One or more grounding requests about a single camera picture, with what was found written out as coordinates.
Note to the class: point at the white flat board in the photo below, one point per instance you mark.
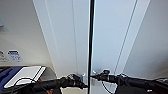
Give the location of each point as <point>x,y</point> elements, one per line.
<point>28,71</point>

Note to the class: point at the white wardrobe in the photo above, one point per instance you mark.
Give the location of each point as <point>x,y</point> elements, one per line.
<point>146,13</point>

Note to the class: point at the blue and white wall sign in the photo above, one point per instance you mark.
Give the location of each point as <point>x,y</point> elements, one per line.
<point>14,55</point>

